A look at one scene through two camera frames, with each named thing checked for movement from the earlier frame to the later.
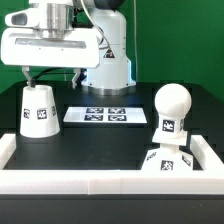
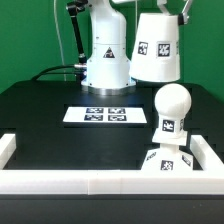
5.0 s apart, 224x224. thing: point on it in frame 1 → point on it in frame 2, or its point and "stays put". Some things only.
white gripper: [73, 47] → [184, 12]
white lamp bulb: [172, 102] stays put
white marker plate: [105, 114] stays put
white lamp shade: [39, 113] → [155, 48]
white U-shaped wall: [207, 181] stays put
